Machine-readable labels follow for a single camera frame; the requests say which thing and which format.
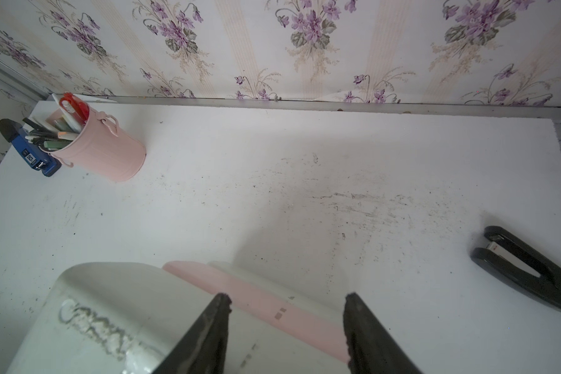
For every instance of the white drawer cabinet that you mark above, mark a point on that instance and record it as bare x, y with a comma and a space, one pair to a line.
127, 317

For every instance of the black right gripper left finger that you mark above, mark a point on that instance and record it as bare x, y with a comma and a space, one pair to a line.
203, 347

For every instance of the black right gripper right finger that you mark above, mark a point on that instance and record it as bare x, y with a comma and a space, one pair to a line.
371, 348

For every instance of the pink pen cup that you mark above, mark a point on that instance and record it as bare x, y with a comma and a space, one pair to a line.
103, 147

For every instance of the black stapler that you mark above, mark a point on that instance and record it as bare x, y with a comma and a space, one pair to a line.
515, 263

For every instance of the blue stapler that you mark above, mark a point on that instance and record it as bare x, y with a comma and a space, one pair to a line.
33, 155

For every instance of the red scissors in cup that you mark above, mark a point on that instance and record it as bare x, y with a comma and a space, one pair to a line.
77, 108

